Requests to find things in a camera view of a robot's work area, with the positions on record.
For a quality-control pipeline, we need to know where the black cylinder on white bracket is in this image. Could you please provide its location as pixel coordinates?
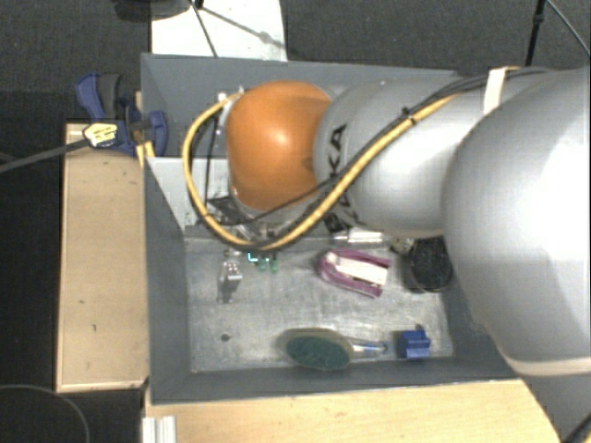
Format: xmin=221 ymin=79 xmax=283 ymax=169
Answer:
xmin=322 ymin=212 xmax=388 ymax=249

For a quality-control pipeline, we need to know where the pale wood flat board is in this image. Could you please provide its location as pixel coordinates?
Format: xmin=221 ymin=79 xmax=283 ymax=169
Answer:
xmin=54 ymin=122 xmax=151 ymax=394

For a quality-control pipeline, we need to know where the green pad dish brush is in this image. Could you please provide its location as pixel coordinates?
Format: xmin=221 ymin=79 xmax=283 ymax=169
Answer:
xmin=278 ymin=327 xmax=393 ymax=372

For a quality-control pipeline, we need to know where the black round lid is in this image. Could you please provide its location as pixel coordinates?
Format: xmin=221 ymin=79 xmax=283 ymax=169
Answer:
xmin=404 ymin=236 xmax=454 ymax=293

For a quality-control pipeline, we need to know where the small blue plastic block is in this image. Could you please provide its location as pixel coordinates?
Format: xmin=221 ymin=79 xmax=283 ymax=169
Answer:
xmin=395 ymin=328 xmax=432 ymax=360

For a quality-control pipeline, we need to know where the purple and white packet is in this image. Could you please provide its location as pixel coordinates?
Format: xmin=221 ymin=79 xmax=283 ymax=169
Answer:
xmin=316 ymin=246 xmax=393 ymax=300

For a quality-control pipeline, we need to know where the grey metal bin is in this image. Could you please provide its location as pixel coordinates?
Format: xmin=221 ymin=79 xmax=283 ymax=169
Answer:
xmin=139 ymin=52 xmax=521 ymax=405

